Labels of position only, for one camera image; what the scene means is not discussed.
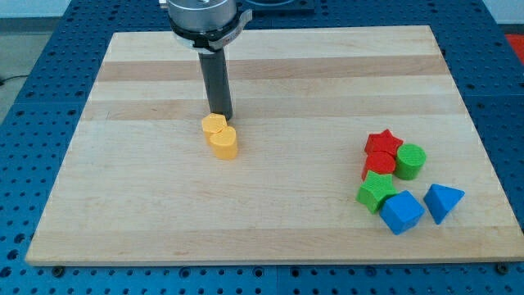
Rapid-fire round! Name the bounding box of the yellow heart block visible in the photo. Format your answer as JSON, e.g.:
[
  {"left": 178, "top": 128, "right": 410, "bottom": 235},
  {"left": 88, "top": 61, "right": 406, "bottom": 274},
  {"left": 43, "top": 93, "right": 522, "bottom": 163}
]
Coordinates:
[{"left": 210, "top": 126, "right": 238, "bottom": 160}]

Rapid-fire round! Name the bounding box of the red star block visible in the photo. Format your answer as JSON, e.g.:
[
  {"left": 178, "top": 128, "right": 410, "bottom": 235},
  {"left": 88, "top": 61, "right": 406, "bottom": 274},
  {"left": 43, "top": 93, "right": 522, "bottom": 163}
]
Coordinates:
[{"left": 364, "top": 129, "right": 404, "bottom": 157}]

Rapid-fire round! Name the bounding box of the blue triangle block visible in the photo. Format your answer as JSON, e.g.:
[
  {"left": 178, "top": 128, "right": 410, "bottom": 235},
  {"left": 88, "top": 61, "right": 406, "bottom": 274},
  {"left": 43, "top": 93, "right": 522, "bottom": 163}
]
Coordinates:
[{"left": 423, "top": 184, "right": 465, "bottom": 225}]

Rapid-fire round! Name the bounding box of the red object at edge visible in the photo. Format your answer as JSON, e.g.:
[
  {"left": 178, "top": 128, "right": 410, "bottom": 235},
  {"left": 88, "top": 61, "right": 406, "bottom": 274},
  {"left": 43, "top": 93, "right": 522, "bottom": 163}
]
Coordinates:
[{"left": 505, "top": 34, "right": 524, "bottom": 64}]

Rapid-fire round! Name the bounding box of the wooden board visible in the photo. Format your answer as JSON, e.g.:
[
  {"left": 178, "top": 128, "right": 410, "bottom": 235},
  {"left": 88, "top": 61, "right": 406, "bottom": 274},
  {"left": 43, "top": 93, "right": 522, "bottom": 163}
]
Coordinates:
[{"left": 25, "top": 25, "right": 523, "bottom": 266}]

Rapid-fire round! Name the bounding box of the blue perforated table plate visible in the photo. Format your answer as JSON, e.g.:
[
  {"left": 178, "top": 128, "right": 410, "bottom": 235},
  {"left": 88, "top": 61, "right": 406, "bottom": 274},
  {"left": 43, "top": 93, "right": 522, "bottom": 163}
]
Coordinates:
[{"left": 1, "top": 0, "right": 523, "bottom": 294}]

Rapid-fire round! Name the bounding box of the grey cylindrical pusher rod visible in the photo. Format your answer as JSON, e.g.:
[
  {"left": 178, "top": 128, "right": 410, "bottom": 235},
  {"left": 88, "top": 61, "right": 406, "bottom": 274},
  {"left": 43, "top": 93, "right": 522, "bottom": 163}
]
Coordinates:
[{"left": 199, "top": 49, "right": 233, "bottom": 120}]

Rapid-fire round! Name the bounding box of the green cylinder block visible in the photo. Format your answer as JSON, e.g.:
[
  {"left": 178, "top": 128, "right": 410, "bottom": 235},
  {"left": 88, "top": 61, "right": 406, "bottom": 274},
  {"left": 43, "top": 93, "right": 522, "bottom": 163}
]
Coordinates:
[{"left": 394, "top": 143, "right": 427, "bottom": 180}]

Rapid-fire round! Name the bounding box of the green star block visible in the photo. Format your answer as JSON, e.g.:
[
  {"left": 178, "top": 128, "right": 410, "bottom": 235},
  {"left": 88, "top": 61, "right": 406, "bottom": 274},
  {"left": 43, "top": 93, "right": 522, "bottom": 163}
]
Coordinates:
[{"left": 356, "top": 170, "right": 398, "bottom": 214}]

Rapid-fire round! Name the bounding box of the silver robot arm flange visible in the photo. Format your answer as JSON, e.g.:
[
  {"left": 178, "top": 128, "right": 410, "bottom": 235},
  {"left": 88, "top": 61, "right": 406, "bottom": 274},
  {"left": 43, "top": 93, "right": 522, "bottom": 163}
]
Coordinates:
[{"left": 159, "top": 0, "right": 253, "bottom": 54}]

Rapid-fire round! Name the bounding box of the blue cube block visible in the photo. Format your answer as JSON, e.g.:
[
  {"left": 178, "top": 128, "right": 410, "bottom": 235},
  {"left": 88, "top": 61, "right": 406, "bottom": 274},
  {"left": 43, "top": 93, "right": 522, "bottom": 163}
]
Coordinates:
[{"left": 380, "top": 190, "right": 425, "bottom": 235}]

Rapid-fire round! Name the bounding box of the yellow pentagon block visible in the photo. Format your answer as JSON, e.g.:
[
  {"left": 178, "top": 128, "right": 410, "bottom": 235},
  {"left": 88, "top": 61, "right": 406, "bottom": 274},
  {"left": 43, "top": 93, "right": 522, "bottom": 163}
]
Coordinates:
[{"left": 201, "top": 113, "right": 228, "bottom": 144}]

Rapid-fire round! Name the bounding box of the red cylinder block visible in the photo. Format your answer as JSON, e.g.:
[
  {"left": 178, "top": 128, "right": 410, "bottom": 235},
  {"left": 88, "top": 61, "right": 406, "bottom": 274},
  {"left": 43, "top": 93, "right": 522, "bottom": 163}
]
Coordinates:
[{"left": 361, "top": 152, "right": 396, "bottom": 180}]

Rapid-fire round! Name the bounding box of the black cable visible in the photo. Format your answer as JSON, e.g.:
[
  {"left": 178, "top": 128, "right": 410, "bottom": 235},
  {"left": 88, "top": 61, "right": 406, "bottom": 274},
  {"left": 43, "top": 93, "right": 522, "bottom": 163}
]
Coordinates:
[{"left": 0, "top": 74, "right": 28, "bottom": 87}]

